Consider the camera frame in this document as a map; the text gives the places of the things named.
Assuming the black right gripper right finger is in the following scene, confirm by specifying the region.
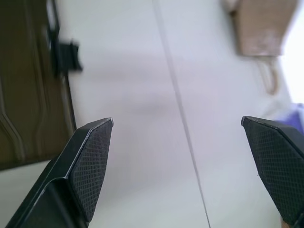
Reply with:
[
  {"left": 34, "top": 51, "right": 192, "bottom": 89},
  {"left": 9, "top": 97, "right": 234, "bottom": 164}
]
[{"left": 240, "top": 116, "right": 304, "bottom": 228}]

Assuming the beige looped cord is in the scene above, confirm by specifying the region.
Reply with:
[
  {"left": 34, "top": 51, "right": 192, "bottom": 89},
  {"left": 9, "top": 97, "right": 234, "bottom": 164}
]
[{"left": 257, "top": 56, "right": 280, "bottom": 95}]

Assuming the dark brown wooden door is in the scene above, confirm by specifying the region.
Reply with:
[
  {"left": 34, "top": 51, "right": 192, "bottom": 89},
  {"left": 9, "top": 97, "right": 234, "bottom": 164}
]
[{"left": 0, "top": 0, "right": 78, "bottom": 171}]

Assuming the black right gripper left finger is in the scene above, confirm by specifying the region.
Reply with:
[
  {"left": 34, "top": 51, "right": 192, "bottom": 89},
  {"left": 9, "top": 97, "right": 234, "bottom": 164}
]
[{"left": 4, "top": 117, "right": 114, "bottom": 228}]

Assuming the black door handle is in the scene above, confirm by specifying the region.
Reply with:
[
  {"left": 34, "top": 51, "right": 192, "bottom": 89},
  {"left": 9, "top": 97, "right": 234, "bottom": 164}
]
[{"left": 45, "top": 0, "right": 84, "bottom": 78}]

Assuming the purple cloth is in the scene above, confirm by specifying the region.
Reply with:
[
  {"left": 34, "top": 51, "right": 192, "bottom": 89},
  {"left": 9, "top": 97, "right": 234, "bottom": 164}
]
[{"left": 275, "top": 102, "right": 304, "bottom": 133}]

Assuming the brown cardboard box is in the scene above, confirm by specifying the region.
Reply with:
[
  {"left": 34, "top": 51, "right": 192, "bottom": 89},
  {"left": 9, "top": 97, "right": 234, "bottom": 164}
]
[{"left": 220, "top": 0, "right": 304, "bottom": 57}]

